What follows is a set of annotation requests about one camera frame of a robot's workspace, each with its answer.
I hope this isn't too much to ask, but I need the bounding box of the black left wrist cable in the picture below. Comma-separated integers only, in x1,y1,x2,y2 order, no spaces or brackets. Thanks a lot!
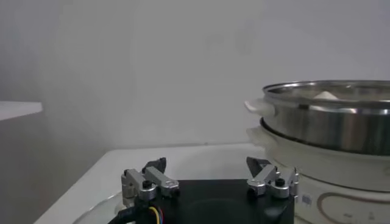
108,205,165,224

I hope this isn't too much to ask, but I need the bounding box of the stainless steel steamer basket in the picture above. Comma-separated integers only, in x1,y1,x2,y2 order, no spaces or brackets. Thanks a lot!
244,80,390,157

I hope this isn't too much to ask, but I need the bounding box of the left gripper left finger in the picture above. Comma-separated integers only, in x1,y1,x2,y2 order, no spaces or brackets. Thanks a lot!
121,157,181,208

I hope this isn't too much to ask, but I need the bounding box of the white electric cooker base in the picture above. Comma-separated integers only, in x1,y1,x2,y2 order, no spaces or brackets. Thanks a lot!
246,117,390,224

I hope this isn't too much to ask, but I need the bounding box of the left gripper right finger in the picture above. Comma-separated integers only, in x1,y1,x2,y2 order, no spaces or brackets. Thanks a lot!
246,156,300,200

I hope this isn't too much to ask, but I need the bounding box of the white side table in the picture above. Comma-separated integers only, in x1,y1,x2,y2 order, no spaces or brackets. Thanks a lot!
0,101,43,122

